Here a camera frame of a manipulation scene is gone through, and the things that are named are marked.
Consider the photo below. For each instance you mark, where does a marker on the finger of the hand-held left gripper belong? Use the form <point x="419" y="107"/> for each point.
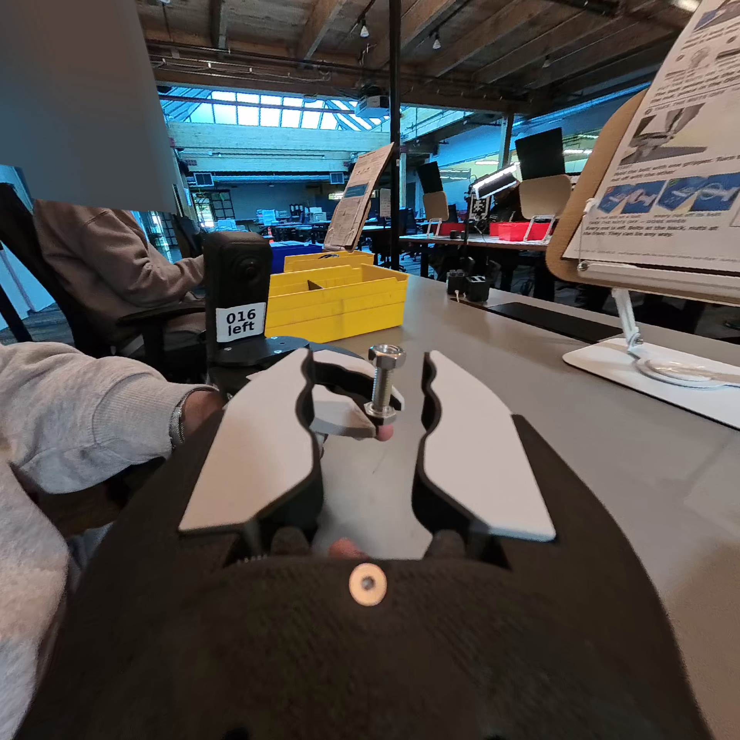
<point x="341" y="419"/>
<point x="347" y="357"/>

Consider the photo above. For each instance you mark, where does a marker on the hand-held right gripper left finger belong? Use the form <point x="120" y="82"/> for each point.
<point x="254" y="456"/>

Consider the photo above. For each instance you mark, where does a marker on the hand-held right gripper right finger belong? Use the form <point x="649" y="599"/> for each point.
<point x="480" y="462"/>

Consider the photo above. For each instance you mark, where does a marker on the yellow plastic bin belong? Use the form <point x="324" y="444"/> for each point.
<point x="335" y="312"/>
<point x="324" y="260"/>

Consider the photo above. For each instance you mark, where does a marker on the silver hex bolt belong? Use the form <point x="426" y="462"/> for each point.
<point x="382" y="387"/>

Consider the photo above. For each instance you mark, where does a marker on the person's left forearm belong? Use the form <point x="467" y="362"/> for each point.
<point x="86" y="404"/>

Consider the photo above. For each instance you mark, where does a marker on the grey desk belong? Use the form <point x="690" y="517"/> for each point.
<point x="578" y="462"/>

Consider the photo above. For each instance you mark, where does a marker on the black desk strip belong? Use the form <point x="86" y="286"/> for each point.
<point x="555" y="321"/>

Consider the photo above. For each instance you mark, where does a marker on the person's left hand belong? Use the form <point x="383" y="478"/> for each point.
<point x="202" y="413"/>

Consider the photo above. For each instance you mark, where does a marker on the person's right hand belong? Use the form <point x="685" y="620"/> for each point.
<point x="347" y="549"/>

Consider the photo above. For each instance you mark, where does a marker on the blue plastic bin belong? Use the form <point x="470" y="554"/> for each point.
<point x="283" y="254"/>

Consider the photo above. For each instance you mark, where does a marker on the black charger block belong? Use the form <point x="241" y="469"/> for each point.
<point x="456" y="283"/>
<point x="478" y="289"/>

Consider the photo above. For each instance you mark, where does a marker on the cardboard document stand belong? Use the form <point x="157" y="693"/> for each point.
<point x="358" y="196"/>
<point x="435" y="206"/>
<point x="543" y="196"/>

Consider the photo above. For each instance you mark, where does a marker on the white stand base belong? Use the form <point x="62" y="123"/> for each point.
<point x="607" y="361"/>

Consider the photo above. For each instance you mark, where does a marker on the wooden-edged table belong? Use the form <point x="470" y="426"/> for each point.
<point x="462" y="238"/>

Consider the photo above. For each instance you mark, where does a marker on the black and white marker tag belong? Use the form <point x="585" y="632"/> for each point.
<point x="480" y="209"/>

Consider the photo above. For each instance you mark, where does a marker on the red plastic bin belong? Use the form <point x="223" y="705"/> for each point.
<point x="514" y="231"/>

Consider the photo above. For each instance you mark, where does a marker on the black office chair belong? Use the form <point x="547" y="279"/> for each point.
<point x="23" y="277"/>

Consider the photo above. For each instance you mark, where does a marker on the black pole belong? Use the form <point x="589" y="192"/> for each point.
<point x="395" y="115"/>

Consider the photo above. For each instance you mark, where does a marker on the white light bar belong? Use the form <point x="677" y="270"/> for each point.
<point x="494" y="182"/>

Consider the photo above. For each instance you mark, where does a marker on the printed instruction page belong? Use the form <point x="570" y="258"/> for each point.
<point x="665" y="173"/>

